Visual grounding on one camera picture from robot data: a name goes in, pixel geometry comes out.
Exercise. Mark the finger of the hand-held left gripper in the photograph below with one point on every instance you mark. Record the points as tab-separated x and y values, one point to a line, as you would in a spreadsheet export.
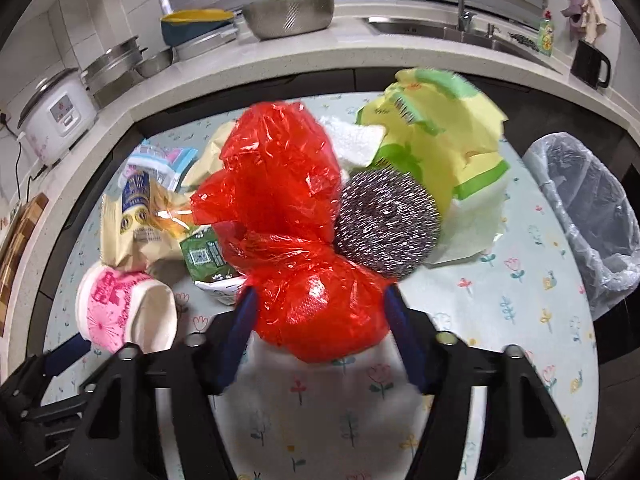
65	355

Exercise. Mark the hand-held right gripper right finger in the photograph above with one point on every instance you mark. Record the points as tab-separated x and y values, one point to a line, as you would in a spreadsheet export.
400	330

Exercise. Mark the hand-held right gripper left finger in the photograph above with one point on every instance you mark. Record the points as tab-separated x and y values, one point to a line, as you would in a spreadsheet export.
245	320

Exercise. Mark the green carton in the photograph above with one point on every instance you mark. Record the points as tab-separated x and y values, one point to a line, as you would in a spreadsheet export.
205	255

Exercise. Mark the steel wool scourer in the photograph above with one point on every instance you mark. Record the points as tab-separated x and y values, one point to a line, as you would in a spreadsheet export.
390	220

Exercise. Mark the red plastic bag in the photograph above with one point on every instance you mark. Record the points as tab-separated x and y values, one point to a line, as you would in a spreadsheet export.
285	185

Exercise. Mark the yellow green packaging bag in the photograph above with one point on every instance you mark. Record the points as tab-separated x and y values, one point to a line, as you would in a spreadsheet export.
450	130

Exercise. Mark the trash bin with plastic liner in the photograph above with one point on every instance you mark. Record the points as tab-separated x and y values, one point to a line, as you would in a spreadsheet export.
590	210

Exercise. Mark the pink paper cup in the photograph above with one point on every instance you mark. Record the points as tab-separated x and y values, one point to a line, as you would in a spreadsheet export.
110	300

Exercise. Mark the crumpled white paper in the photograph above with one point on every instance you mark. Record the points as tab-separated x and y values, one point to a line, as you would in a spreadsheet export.
470	230

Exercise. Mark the wooden cutting board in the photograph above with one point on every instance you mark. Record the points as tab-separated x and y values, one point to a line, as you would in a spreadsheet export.
20	240

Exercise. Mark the beige snack bag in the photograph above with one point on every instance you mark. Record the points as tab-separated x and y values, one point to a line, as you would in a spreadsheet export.
130	220

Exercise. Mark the beige paper wrapper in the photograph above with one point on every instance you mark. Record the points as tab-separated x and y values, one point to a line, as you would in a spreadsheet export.
210	147

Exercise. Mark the blue pink plastic packet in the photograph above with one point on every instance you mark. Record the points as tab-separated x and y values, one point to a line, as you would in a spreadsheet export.
175	157

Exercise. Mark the white paper towel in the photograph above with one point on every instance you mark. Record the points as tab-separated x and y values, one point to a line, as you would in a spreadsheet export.
355	140

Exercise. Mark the white rice cooker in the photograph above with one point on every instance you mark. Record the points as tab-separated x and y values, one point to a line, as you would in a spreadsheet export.
60	115

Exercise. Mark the small steel bowl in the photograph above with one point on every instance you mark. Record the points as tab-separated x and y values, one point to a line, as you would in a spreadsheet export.
155	62

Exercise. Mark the grey tray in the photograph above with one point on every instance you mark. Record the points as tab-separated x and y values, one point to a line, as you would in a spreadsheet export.
205	46

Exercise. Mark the steel steamer pot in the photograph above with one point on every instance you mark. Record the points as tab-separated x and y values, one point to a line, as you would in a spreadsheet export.
110	72

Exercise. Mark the blue yellow basin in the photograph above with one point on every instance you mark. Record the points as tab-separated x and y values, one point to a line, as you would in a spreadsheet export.
190	30

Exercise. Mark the steel sink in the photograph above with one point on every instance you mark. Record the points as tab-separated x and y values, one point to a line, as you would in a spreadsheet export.
415	27

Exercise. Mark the steel colander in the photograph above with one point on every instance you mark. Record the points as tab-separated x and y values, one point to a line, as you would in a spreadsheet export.
285	17

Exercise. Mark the dark scrubber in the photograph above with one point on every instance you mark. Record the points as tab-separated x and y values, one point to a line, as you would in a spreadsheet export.
525	41

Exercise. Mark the black kettle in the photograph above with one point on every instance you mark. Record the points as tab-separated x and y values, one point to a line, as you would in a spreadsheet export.
587	62

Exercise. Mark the green dish soap bottle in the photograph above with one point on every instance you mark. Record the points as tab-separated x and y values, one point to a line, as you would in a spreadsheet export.
546	35

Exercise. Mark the purple cloth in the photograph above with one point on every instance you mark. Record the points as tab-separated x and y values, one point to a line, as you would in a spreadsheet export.
577	2

